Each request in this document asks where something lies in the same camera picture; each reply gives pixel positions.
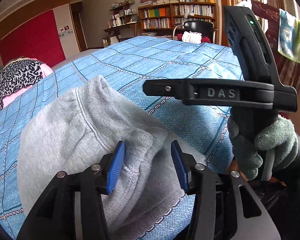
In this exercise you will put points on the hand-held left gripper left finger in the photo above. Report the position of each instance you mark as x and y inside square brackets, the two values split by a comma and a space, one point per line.
[116, 165]

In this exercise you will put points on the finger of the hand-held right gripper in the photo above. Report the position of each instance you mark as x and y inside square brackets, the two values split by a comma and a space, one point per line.
[165, 88]

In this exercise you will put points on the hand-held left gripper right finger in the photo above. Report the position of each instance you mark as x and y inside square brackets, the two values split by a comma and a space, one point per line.
[180, 167]

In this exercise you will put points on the grey sweatshirt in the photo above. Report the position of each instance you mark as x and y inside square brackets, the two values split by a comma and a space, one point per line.
[65, 130]

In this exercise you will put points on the person's right hand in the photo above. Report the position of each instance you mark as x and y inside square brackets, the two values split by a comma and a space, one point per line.
[280, 140]

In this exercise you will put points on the blue checked blanket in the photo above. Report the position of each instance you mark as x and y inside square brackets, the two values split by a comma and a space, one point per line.
[165, 62]

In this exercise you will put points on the white cloth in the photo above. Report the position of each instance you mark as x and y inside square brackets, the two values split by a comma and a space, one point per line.
[192, 37]

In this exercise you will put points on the blue and white towel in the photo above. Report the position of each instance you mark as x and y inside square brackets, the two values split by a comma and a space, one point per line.
[286, 35]

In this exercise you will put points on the black chair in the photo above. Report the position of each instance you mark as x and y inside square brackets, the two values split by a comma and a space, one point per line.
[197, 26]

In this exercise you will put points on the wooden bookshelf with books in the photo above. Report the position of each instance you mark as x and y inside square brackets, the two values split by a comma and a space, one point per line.
[160, 15]

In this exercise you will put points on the wooden desk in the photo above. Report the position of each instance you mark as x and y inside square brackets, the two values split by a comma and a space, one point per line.
[120, 26]

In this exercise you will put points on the small wooden desk shelf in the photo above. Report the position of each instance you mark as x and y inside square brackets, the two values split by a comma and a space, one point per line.
[126, 7]

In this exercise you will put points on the dark wooden door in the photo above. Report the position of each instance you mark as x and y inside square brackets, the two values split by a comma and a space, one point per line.
[78, 25]

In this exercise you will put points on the leopard print pillow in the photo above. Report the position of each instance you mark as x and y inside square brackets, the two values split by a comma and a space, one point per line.
[46, 71]

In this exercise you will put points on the leopard print cloth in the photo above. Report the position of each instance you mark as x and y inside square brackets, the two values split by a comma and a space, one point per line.
[17, 75]

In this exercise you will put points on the red and white wardrobe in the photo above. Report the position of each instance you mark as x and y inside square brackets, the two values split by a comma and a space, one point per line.
[32, 37]

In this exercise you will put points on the cream pillow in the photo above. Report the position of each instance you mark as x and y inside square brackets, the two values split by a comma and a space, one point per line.
[20, 60]

